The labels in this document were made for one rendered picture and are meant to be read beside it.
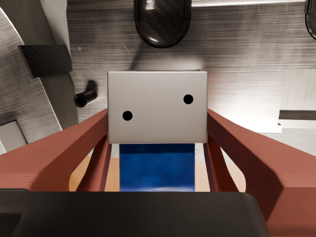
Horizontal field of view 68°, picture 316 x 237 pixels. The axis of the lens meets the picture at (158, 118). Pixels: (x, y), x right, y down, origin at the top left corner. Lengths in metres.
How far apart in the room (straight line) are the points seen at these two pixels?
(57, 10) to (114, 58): 0.14
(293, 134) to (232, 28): 0.16
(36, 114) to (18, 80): 0.04
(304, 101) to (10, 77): 0.26
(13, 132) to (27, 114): 0.02
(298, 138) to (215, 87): 0.15
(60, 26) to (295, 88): 0.24
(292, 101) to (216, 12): 0.09
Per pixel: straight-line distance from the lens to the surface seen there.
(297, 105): 0.22
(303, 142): 0.30
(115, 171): 0.31
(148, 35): 0.17
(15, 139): 0.27
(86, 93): 0.17
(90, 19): 0.18
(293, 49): 0.18
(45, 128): 0.26
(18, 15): 0.27
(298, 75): 0.21
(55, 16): 0.30
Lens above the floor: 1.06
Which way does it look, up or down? 72 degrees down
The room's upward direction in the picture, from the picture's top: 153 degrees counter-clockwise
